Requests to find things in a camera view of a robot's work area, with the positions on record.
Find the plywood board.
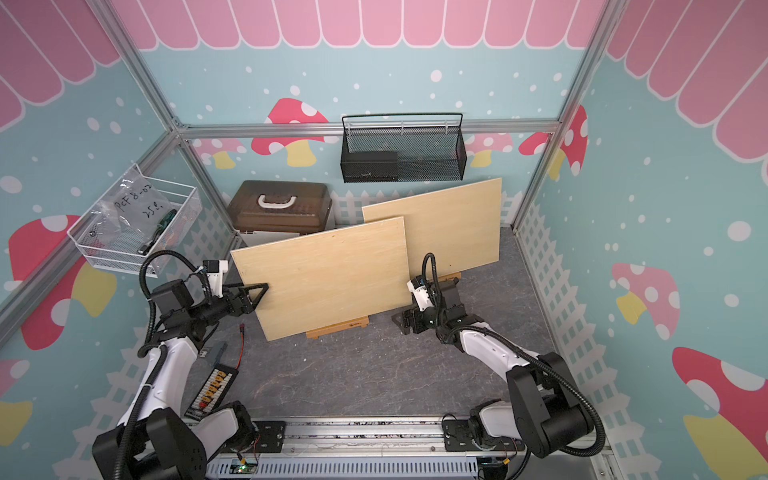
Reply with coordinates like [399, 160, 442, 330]
[232, 217, 411, 341]
[362, 178, 502, 277]

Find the wooden easel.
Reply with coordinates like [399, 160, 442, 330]
[306, 316, 370, 340]
[438, 272, 462, 283]

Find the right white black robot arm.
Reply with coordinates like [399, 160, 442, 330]
[392, 276, 607, 458]

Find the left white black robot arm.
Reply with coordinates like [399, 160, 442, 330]
[92, 250, 269, 479]

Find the brown lid storage box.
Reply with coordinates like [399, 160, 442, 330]
[227, 180, 336, 247]

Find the black tray of bits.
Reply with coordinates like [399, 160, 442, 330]
[184, 364, 239, 421]

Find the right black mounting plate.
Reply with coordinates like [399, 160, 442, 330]
[440, 415, 525, 454]

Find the black mounting plate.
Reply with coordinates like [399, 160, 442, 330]
[252, 420, 287, 455]
[440, 415, 525, 454]

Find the clear plastic labelled bag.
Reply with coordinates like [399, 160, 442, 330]
[95, 166, 178, 245]

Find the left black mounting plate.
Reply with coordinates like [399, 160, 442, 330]
[252, 420, 287, 455]

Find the black box in basket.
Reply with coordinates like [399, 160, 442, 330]
[340, 151, 399, 183]

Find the green circuit board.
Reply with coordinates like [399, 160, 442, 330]
[230, 461, 259, 475]

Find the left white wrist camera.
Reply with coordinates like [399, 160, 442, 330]
[202, 260, 229, 298]

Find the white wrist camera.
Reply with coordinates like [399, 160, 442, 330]
[407, 275, 434, 312]
[202, 260, 229, 298]

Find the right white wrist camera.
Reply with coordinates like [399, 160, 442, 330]
[407, 275, 434, 312]

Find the white wire wall basket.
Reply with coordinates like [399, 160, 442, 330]
[67, 164, 202, 274]

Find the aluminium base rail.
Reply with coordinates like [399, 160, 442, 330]
[205, 414, 623, 479]

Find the black mesh wall basket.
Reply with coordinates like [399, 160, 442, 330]
[341, 112, 467, 182]

